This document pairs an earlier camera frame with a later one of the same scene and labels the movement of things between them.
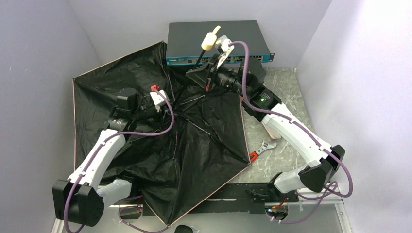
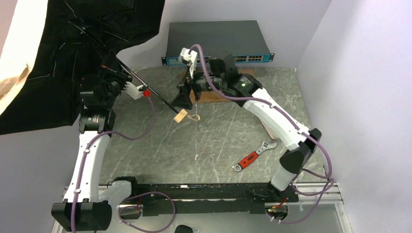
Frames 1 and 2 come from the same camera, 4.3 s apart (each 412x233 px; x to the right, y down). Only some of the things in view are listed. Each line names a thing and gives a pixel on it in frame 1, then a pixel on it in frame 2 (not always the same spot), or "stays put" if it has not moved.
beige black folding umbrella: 181,141 -> 51,50
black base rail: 247,198 stays put
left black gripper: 151,111 -> 113,73
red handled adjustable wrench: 254,155 stays put
